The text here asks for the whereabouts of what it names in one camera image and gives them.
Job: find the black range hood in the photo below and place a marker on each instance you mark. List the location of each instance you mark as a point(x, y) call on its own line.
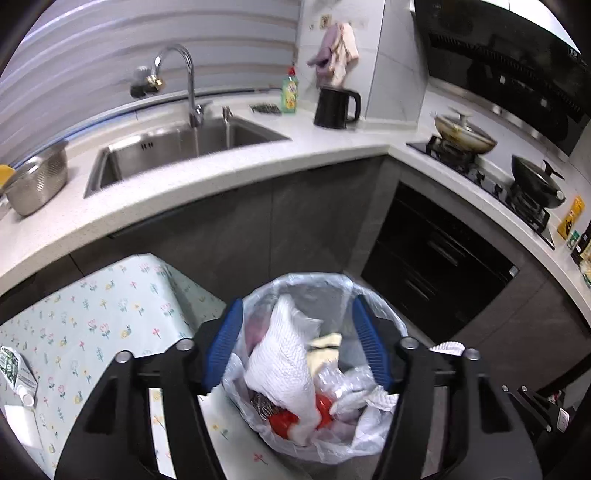
point(498, 60)

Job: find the steel colander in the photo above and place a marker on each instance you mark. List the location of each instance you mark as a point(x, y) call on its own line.
point(37, 184)

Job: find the black built-in appliance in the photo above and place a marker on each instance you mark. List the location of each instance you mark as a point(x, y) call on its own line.
point(429, 258)

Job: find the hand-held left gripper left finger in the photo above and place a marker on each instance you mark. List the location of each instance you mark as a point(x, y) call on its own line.
point(224, 341)

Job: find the green dish soap bottle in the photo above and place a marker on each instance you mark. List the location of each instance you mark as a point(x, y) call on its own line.
point(289, 94)

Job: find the yellow packet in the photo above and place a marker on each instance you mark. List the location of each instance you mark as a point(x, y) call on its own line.
point(572, 217)

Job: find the wok with glass lid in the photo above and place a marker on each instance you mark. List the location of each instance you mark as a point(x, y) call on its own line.
point(461, 134)

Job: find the small steel sink spout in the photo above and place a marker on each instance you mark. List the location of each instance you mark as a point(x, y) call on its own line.
point(227, 115)

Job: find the beige plastic packet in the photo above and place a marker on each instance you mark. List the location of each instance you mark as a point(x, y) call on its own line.
point(323, 344)

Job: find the green drink carton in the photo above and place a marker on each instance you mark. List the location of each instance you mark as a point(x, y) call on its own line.
point(14, 369)

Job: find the steel sink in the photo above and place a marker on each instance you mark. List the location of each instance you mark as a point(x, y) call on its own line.
point(152, 152)

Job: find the red plastic bag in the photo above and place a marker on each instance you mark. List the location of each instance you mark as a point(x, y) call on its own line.
point(281, 422)

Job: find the trash bin with clear bag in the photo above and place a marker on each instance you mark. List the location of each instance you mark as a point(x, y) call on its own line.
point(323, 286)

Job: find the white paper towel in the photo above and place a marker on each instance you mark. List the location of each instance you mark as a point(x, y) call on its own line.
point(281, 360)

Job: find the floral tablecloth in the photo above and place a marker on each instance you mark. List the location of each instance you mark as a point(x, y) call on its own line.
point(92, 323)

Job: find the yellow plastic bowl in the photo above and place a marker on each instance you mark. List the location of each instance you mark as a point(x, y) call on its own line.
point(5, 175)

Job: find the window blind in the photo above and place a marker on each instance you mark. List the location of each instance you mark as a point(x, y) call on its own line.
point(92, 46)

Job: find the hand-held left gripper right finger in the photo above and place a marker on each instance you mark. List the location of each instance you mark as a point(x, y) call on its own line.
point(371, 346)

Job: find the black kettle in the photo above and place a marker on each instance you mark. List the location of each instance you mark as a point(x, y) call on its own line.
point(332, 108)

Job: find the purple hanging cloth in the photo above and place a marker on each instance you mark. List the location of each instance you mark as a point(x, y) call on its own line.
point(323, 55)

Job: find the grey base cabinet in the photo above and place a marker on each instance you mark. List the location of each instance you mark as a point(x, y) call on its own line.
point(300, 221)

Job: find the seasoning bottle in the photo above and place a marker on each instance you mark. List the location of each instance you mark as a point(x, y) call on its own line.
point(574, 242)

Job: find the wall hook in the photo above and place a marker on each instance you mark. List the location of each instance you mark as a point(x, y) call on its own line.
point(326, 21)

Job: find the clear plastic bag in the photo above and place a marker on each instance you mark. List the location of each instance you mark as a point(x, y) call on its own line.
point(341, 383)

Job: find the black gas stove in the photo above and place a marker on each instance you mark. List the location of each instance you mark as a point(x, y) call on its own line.
point(485, 177)

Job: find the chrome sink faucet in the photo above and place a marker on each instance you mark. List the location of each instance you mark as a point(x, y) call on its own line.
point(190, 83)

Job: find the black wok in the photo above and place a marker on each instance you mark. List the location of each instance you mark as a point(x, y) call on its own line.
point(535, 184)

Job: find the wall water tap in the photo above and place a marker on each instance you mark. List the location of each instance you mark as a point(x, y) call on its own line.
point(138, 87)

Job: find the dark mesh scrubber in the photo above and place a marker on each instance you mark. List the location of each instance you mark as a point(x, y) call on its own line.
point(265, 109)

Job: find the steel wool scourer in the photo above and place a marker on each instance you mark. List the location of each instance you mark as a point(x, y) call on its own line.
point(261, 406)

